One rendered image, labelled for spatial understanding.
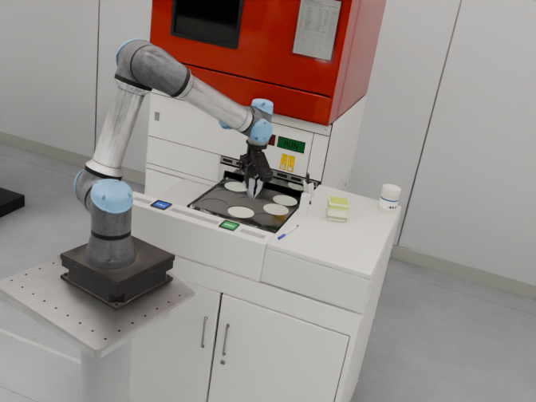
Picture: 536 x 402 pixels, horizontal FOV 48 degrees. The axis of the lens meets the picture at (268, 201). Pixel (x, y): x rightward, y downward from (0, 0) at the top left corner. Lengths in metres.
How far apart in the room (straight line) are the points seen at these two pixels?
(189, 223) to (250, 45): 0.78
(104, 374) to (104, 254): 0.43
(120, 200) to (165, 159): 1.01
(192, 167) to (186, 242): 0.69
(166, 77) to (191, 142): 0.96
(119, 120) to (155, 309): 0.57
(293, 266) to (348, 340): 0.30
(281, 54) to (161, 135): 0.69
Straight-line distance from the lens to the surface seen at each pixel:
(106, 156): 1.88
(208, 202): 2.33
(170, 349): 2.33
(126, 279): 1.79
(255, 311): 2.07
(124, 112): 1.85
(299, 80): 2.37
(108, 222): 1.78
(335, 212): 2.17
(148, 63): 1.74
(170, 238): 2.09
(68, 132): 4.98
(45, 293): 1.90
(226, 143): 2.59
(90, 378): 2.09
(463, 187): 3.97
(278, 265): 1.96
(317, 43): 2.33
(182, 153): 2.70
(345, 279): 1.91
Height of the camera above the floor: 1.86
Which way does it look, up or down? 23 degrees down
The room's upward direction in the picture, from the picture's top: 9 degrees clockwise
